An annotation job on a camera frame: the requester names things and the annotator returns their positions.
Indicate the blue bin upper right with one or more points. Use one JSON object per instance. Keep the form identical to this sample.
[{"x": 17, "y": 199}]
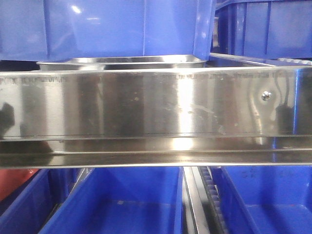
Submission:
[{"x": 268, "y": 29}]

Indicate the blue bin lower centre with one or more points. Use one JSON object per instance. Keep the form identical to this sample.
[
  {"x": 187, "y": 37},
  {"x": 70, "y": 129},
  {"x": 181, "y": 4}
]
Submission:
[{"x": 130, "y": 200}]

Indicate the blue bin lower left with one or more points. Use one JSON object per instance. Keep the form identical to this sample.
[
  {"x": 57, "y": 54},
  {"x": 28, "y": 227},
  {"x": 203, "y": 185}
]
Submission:
[{"x": 29, "y": 207}]

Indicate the silver metal tray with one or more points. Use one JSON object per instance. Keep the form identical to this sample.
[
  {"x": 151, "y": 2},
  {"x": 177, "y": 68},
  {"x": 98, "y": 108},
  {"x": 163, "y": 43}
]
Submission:
[{"x": 124, "y": 63}]

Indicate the blue bin behind tray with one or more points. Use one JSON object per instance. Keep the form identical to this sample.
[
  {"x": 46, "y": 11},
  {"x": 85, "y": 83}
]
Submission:
[{"x": 50, "y": 30}]

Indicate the roller track strip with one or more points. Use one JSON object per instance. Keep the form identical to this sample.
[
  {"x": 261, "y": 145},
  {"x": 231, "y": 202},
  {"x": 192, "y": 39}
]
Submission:
[{"x": 211, "y": 204}]

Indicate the blue bin lower right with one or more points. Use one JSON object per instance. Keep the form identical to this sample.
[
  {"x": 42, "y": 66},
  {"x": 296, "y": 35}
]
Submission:
[{"x": 265, "y": 199}]

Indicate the steel shelf front rail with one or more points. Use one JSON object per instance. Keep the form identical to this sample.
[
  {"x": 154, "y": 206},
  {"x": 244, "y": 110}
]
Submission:
[{"x": 150, "y": 117}]

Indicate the rail screw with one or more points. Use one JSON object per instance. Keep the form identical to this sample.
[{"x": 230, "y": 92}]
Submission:
[{"x": 265, "y": 96}]

